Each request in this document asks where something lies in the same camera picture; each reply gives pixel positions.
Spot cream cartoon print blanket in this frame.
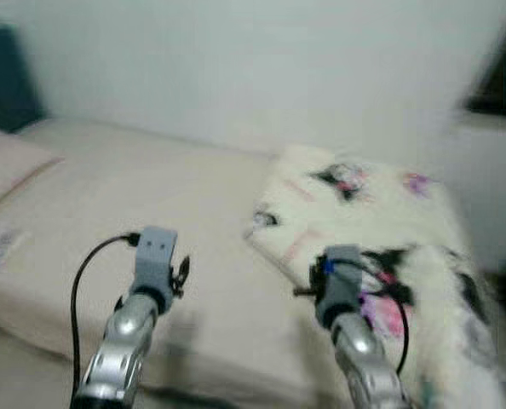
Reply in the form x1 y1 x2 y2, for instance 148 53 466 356
243 145 506 409

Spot bed with beige sheet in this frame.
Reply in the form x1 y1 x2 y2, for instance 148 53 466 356
0 118 458 401

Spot blue upholstered headboard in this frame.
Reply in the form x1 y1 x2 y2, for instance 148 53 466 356
0 24 48 135

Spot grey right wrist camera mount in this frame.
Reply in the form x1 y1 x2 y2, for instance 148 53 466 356
317 245 366 320

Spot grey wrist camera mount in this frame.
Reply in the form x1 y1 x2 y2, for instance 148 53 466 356
317 245 366 320
134 226 179 295

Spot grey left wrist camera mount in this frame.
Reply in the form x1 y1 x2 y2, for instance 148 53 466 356
134 226 179 295

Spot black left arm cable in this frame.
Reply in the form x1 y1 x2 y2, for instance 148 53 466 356
69 232 141 393

